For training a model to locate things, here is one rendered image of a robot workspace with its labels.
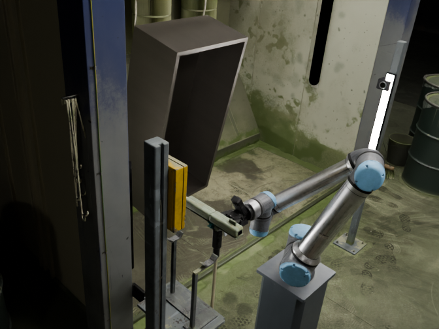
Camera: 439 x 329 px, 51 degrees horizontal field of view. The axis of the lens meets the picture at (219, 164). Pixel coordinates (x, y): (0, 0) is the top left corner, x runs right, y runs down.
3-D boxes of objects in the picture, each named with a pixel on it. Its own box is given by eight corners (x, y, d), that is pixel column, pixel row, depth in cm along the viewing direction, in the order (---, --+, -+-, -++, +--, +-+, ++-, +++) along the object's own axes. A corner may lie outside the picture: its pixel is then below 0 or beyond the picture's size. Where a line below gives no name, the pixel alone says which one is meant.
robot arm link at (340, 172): (375, 135, 204) (254, 198, 237) (375, 147, 193) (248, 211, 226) (389, 155, 206) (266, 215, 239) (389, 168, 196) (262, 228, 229)
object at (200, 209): (240, 267, 195) (245, 222, 184) (232, 272, 192) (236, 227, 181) (165, 216, 223) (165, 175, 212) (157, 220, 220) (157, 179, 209)
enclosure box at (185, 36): (113, 188, 325) (134, 25, 255) (176, 162, 366) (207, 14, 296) (146, 218, 310) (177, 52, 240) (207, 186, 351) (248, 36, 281)
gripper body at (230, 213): (234, 235, 199) (251, 224, 206) (235, 219, 194) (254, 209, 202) (221, 228, 203) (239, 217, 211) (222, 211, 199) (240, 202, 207)
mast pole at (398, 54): (345, 243, 375) (396, 40, 296) (348, 241, 379) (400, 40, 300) (350, 247, 373) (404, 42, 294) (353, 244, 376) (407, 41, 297)
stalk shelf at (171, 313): (136, 306, 200) (136, 303, 199) (176, 281, 215) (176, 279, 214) (185, 350, 182) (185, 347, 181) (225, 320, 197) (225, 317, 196)
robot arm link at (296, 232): (315, 250, 248) (321, 224, 239) (311, 271, 233) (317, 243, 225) (287, 243, 251) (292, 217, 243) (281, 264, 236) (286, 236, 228)
